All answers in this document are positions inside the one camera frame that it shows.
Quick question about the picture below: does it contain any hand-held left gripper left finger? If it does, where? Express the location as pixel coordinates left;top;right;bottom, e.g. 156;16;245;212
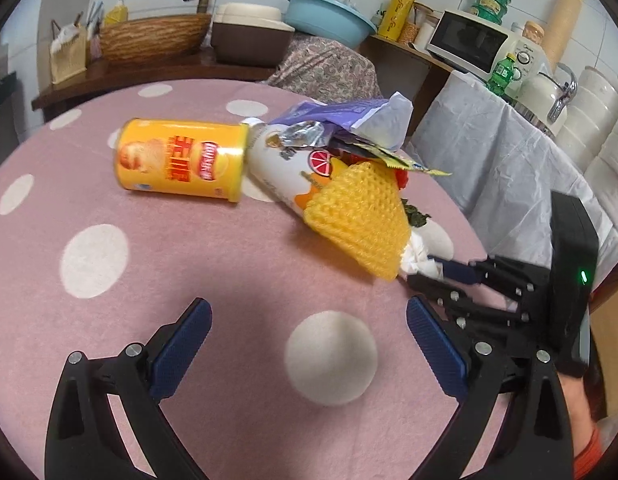
45;298;213;480

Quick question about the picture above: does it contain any silver foil wrapper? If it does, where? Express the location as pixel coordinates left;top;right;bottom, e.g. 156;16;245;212
276;121;340;149

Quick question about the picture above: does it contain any yellow chip can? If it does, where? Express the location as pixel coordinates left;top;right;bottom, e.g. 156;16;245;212
112;118;250;204

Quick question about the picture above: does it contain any pink polka dot tablecloth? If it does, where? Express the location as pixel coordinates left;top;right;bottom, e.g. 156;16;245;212
0;79;515;480

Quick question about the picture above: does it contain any chopstick holder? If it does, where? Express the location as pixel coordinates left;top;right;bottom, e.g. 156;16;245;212
86;1;106;58

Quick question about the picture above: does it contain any floral paisley cloth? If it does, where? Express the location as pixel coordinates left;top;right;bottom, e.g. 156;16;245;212
266;34;382;106

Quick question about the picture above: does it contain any wooden side table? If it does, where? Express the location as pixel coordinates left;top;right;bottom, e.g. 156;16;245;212
359;34;455;136

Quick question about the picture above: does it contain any woven straw basket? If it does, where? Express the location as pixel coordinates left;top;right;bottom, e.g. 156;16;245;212
50;20;88;85

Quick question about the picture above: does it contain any green vegetable leaf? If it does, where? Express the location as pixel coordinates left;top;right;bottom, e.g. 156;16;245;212
401;199;433;231

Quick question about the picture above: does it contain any dark box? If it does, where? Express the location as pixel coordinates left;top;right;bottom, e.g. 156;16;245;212
0;71;22;161

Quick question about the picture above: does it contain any jar with orange lid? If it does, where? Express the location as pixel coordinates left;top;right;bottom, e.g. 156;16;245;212
522;21;546;46

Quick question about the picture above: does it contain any stack of white bowls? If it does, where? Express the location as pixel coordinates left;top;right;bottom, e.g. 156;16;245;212
554;65;618;196

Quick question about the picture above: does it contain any brown bin cream lid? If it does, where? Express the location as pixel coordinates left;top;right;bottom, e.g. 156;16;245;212
210;2;296;67

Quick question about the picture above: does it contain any white jar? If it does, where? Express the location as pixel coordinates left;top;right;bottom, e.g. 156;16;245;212
415;12;440;48

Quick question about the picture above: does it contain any glass jar of grains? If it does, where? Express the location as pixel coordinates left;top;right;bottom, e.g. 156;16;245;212
399;2;432;46

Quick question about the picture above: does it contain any yellow wrap roll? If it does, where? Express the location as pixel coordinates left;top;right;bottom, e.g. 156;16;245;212
377;0;421;38

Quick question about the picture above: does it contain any wicker pattern basin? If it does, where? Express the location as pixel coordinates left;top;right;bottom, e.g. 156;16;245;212
98;13;212;63

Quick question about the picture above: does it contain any white plastic cover sheet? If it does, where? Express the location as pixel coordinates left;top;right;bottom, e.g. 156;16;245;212
404;70;618;281

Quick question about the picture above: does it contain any yellow sachet wrapper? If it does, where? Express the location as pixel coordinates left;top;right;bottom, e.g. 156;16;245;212
331;140;452;177

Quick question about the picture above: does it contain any beige paper cup stack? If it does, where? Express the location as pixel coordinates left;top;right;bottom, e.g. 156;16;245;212
542;0;584;73

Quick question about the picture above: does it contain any blue plastic basin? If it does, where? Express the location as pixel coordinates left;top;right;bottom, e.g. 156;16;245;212
284;0;377;47

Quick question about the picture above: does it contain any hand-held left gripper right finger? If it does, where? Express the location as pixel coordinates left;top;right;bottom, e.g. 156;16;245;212
406;296;575;480

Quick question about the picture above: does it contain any wooden counter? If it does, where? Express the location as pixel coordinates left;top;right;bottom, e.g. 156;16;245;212
31;52;285;111

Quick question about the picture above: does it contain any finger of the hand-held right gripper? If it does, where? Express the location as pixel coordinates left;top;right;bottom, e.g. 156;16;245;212
406;274;552;357
431;254;552;311

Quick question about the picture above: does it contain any purple white plastic bag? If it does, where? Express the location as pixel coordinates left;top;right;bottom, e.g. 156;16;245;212
267;91;415;151

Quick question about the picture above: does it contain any green plastic bottle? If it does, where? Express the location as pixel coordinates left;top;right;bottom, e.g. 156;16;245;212
488;53;525;98

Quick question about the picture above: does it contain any white microwave oven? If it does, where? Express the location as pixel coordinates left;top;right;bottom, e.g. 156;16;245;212
426;9;547;83

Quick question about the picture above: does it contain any person's right forearm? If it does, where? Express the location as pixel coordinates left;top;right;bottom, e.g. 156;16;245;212
559;372;607;480

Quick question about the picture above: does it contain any white kettle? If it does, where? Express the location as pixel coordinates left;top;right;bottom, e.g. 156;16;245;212
516;62;579;126

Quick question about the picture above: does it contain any yellow soap bottle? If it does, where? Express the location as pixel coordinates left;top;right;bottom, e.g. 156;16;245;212
104;0;128;26

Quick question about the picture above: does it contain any yellow foam fruit net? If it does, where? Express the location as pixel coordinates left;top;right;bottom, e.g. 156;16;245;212
303;161;412;281

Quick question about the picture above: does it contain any white tissue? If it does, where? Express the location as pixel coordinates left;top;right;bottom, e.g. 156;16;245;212
398;230;447;278

